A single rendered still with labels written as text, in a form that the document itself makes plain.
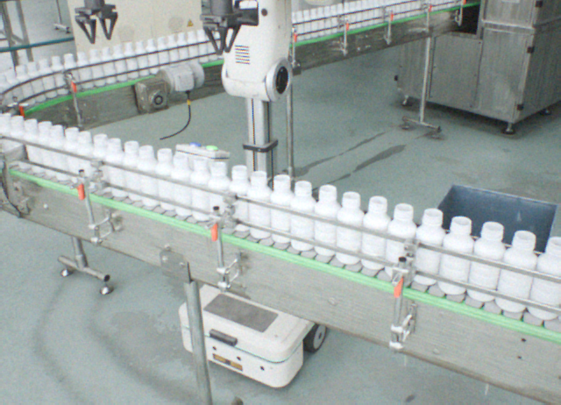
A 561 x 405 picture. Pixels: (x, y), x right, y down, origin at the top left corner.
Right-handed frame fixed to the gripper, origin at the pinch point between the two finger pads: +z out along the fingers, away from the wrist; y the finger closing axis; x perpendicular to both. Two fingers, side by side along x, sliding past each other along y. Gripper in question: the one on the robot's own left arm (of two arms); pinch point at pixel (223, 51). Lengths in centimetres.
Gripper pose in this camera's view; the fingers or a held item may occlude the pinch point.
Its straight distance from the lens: 143.3
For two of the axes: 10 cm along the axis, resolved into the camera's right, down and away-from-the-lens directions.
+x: -8.6, -2.2, 4.5
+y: 5.0, -3.8, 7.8
